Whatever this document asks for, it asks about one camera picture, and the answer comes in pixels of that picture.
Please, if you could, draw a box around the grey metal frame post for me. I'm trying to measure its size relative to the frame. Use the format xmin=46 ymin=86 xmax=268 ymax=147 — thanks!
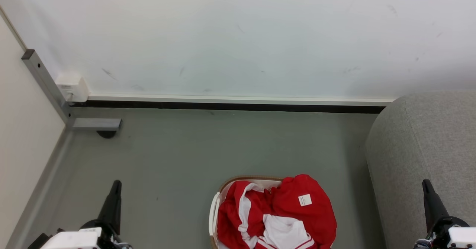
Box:
xmin=21 ymin=49 xmax=122 ymax=131

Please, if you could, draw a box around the white and black baseboard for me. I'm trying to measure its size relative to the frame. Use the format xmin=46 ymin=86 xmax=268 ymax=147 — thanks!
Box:
xmin=71 ymin=94 xmax=395 ymax=114

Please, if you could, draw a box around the grey fabric sofa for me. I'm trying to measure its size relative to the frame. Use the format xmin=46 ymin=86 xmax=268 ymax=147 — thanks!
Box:
xmin=365 ymin=90 xmax=476 ymax=249

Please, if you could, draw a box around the white laundry basket, brown rim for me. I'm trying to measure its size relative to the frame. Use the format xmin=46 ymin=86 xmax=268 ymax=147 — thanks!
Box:
xmin=208 ymin=175 xmax=333 ymax=249

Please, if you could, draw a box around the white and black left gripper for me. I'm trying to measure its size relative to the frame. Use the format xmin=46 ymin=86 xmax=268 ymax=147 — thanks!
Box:
xmin=40 ymin=180 xmax=133 ymax=249

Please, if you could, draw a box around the red and white jacket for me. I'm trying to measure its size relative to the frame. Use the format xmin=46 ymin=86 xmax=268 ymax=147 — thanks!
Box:
xmin=217 ymin=174 xmax=337 ymax=249

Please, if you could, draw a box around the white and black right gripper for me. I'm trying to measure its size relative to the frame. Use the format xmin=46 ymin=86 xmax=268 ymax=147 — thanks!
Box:
xmin=414 ymin=179 xmax=476 ymax=249

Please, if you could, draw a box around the white wall socket box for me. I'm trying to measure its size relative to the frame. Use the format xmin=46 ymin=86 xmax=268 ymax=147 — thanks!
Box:
xmin=56 ymin=74 xmax=90 ymax=103

